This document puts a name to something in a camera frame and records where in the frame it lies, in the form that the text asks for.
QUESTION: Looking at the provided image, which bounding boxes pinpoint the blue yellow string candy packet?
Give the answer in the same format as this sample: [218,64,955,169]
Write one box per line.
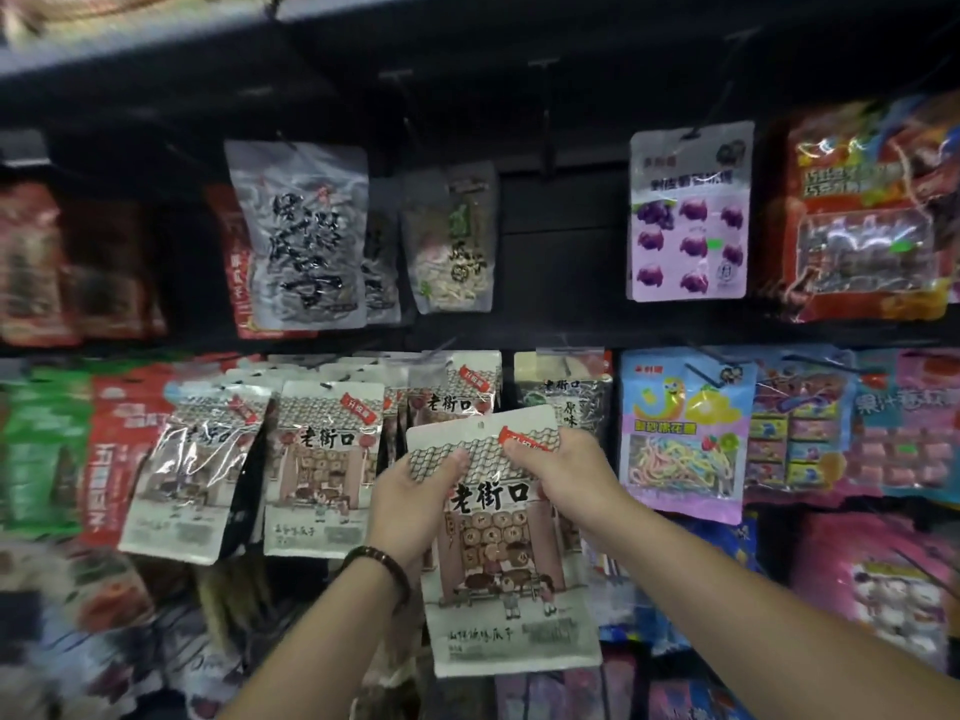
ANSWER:
[617,347,758,527]

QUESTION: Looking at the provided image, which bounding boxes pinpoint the green snack packet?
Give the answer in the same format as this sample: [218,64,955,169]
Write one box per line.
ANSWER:
[0,365,97,535]

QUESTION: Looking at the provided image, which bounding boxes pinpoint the person's right forearm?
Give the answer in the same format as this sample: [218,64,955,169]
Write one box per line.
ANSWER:
[583,496,960,720]

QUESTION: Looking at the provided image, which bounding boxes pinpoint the dark beaded bracelet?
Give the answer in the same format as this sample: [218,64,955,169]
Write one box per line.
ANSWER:
[342,545,414,613]

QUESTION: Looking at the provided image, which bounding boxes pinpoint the purple grape gummy packet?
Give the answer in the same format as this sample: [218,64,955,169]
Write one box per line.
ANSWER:
[626,120,756,303]

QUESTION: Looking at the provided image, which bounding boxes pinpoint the black sunflower seed packet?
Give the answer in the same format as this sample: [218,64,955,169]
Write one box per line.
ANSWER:
[513,349,615,477]

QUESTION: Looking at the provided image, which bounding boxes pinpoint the person's left forearm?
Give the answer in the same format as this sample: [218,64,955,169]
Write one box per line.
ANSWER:
[219,550,415,720]

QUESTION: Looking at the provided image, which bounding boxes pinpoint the white seed snack packet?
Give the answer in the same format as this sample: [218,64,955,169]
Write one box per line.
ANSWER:
[405,406,606,679]

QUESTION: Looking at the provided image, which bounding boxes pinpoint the person's right hand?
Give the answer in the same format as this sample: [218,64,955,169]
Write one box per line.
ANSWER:
[500,427,636,538]

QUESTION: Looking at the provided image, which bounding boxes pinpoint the blue block candy packet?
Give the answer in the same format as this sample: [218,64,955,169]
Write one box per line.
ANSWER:
[744,347,858,507]

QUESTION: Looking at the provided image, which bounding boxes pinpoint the pink juice candy packet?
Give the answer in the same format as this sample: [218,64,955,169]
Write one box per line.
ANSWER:
[849,347,960,509]

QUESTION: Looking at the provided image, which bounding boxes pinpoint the purple snack packets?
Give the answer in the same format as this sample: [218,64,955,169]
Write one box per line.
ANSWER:
[491,652,732,720]

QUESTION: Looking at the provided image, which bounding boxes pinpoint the red white mixed snack packets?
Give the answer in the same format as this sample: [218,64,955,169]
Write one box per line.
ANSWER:
[0,535,230,720]

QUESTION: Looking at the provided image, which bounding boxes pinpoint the grey shelf board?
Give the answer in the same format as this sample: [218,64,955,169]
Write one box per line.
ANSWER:
[0,0,541,106]

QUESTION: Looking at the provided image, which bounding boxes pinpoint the pink cartoon candy packet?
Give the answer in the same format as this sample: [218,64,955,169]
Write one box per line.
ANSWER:
[791,511,960,672]

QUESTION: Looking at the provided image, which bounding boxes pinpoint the grey packet with black script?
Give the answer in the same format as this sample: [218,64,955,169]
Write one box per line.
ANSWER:
[223,139,371,331]

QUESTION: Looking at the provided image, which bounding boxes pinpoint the red snack packet with window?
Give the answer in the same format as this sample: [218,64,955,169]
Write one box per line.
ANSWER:
[204,184,260,340]

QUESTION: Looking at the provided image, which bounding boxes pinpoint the person's left hand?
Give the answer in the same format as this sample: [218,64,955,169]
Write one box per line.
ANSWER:
[365,448,471,580]

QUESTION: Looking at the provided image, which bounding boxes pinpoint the red orange chocolate packet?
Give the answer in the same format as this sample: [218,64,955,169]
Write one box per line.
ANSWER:
[772,93,960,325]

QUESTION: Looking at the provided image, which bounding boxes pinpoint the clear packet of pale seeds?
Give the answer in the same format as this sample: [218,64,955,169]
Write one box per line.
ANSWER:
[399,162,501,316]

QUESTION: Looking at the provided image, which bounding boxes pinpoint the grey label holder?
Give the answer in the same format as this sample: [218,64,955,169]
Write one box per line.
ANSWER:
[0,129,51,170]

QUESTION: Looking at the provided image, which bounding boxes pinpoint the red snack packet white print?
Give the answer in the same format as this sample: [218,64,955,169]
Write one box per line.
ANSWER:
[78,361,181,550]

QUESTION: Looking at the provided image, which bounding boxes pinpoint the black peg hook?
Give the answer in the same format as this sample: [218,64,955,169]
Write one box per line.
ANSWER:
[377,67,423,147]
[697,28,760,137]

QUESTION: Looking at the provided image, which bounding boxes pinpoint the stack of white seed packets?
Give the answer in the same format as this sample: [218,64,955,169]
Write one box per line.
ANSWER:
[118,350,503,568]

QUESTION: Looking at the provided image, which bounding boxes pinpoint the dark red snack packets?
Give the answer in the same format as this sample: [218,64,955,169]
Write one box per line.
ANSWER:
[0,181,168,347]

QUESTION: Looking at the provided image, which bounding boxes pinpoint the brown strips snack packet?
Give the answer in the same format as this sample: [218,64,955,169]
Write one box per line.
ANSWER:
[196,550,267,657]

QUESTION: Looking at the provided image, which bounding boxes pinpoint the grey packet of dark seeds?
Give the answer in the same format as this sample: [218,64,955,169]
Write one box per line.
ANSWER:
[363,179,406,326]

